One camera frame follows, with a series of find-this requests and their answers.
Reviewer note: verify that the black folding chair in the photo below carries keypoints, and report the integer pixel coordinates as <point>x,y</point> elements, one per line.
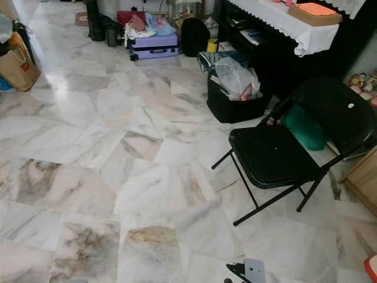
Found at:
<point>271,156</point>

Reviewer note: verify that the low wooden cabinet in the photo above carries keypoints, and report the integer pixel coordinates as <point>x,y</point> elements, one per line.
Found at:
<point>362,183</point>

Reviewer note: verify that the black fabric basket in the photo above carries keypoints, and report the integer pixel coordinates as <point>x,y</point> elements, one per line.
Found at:
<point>230,111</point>

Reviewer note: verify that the clear plastic bag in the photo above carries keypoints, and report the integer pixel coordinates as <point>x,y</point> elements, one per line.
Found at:
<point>235,79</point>

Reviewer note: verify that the black sideboard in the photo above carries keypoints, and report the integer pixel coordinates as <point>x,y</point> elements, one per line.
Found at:
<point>288,71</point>

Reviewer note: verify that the blue striped bag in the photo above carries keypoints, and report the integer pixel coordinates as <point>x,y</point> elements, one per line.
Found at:
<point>209,59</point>

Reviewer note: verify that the plush toy pile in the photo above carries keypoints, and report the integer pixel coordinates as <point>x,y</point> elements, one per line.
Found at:
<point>362,87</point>

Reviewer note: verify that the yellow container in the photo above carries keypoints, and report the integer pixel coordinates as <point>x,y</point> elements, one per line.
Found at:
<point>212,46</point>

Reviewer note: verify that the purple suitcase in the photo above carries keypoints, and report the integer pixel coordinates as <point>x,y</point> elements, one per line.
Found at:
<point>156,47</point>

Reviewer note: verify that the black backpack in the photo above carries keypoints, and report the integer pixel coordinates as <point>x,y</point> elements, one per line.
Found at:
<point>194,36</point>

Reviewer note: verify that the brown paper bag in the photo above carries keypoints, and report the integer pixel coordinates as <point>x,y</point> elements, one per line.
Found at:
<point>17,69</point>

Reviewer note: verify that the white lace tablecloth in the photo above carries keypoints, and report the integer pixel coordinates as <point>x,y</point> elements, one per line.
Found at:
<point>271,17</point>

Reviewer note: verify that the light blue cloth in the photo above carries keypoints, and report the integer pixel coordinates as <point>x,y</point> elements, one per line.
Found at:
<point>162,25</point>

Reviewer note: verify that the pink white clothes pile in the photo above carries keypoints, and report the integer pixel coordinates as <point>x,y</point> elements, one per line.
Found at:
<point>138,28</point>

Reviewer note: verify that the small black bin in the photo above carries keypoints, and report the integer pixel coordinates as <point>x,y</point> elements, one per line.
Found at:
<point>112,38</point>

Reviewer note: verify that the cardboard box orange top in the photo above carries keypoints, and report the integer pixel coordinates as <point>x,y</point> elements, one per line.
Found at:
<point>315,10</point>

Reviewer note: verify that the red bag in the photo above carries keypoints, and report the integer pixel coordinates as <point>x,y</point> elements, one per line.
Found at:
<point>123,16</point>

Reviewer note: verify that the black upright column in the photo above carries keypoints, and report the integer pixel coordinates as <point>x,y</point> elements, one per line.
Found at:
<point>95,19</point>

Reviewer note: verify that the small brown door mat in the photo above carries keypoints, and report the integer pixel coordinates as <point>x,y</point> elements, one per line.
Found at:
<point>81,19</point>

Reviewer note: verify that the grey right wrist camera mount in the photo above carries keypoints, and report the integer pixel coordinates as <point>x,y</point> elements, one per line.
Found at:
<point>254,271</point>

